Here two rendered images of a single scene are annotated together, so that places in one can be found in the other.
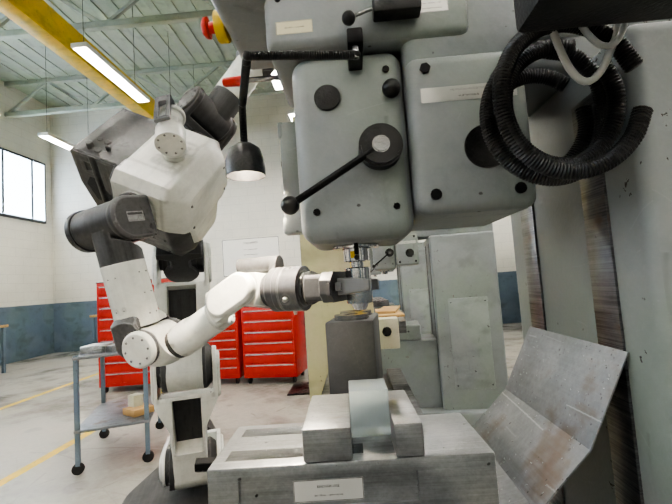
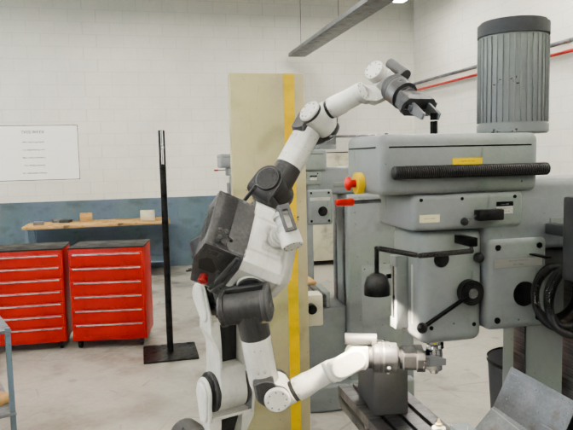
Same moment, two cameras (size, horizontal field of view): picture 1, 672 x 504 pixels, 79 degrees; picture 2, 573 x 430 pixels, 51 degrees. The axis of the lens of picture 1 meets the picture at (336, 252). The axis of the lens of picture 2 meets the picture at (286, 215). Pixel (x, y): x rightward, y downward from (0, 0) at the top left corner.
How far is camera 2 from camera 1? 131 cm
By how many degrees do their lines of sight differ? 19
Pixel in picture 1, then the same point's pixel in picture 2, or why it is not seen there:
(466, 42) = (518, 230)
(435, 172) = (497, 308)
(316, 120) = (434, 272)
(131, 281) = (269, 351)
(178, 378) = (230, 400)
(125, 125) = (229, 211)
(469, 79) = (519, 255)
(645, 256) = not seen: outside the picture
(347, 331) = not seen: hidden behind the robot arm
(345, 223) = (446, 334)
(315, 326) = not seen: hidden behind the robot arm
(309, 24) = (438, 217)
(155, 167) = (268, 255)
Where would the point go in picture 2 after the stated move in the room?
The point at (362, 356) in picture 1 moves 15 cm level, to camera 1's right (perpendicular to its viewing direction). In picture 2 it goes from (398, 386) to (438, 380)
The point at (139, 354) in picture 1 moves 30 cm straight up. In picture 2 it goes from (279, 403) to (276, 301)
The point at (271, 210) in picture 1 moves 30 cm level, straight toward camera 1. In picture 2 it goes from (66, 84) to (68, 83)
